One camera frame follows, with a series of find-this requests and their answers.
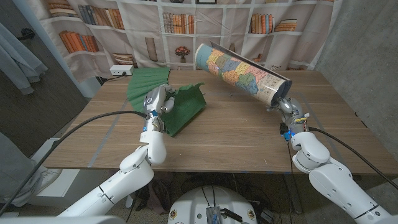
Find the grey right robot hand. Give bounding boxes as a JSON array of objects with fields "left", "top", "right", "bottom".
[{"left": 267, "top": 96, "right": 308, "bottom": 133}]

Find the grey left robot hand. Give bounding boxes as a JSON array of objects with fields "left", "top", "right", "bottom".
[{"left": 142, "top": 84, "right": 177, "bottom": 118}]

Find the green crepe paper sheet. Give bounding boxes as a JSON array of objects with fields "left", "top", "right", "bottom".
[{"left": 126, "top": 67, "right": 208, "bottom": 138}]

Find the map-printed cardboard tube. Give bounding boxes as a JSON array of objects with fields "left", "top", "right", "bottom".
[{"left": 194, "top": 41, "right": 293, "bottom": 108}]

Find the white power strip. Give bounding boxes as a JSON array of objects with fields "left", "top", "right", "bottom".
[{"left": 109, "top": 64, "right": 135, "bottom": 77}]

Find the printed bookshelf backdrop cloth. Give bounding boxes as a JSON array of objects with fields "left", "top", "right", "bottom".
[{"left": 26, "top": 0, "right": 343, "bottom": 83}]

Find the grey table leg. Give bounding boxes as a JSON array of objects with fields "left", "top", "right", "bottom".
[{"left": 283, "top": 173, "right": 303, "bottom": 215}]

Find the pinkish cloth under table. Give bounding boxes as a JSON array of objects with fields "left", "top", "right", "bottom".
[{"left": 136, "top": 170, "right": 172, "bottom": 215}]

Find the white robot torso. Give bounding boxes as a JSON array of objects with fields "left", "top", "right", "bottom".
[{"left": 167, "top": 185, "right": 258, "bottom": 224}]

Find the silver finned module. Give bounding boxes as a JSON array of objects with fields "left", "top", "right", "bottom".
[{"left": 206, "top": 205, "right": 222, "bottom": 224}]

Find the grey hanging curtain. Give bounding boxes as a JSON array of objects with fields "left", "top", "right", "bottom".
[{"left": 0, "top": 23, "right": 49, "bottom": 95}]

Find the black power strip cable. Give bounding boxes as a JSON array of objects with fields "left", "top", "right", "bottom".
[{"left": 98, "top": 72, "right": 127, "bottom": 85}]

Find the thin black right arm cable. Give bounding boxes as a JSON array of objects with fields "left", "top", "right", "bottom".
[{"left": 285, "top": 139, "right": 295, "bottom": 218}]

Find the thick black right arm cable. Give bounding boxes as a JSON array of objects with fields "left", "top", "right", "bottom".
[{"left": 307, "top": 126, "right": 398, "bottom": 190}]

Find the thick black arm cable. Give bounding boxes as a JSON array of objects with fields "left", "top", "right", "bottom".
[
  {"left": 0, "top": 110, "right": 149, "bottom": 216},
  {"left": 307, "top": 126, "right": 398, "bottom": 190}
]

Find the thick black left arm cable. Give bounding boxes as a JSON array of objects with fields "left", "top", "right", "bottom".
[{"left": 0, "top": 110, "right": 149, "bottom": 216}]

